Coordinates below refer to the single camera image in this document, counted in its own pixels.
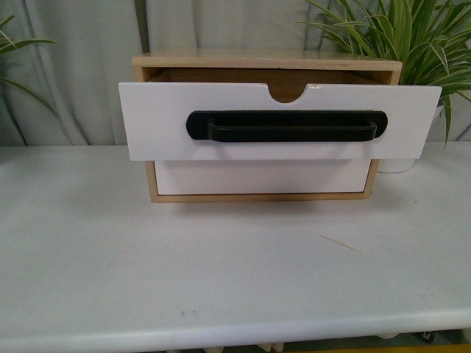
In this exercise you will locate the white drawer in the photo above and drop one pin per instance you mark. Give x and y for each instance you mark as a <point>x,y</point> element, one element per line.
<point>260,176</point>
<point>155,115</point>

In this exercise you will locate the wooden toothpick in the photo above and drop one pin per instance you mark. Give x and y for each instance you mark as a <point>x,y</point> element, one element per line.
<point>341,244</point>

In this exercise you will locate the green plant right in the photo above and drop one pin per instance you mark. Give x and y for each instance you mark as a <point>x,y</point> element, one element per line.
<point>431,39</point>

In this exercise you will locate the green plant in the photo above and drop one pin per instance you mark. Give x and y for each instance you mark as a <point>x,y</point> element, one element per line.
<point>18,55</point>
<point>431,39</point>

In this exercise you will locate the green plant left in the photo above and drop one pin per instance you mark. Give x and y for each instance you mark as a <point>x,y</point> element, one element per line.
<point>18,55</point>

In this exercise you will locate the black drawer handle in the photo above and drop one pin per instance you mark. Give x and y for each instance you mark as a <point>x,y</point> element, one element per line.
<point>266,126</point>

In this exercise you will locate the wooden drawer cabinet frame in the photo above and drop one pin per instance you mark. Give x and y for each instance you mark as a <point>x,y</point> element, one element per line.
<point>286,74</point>

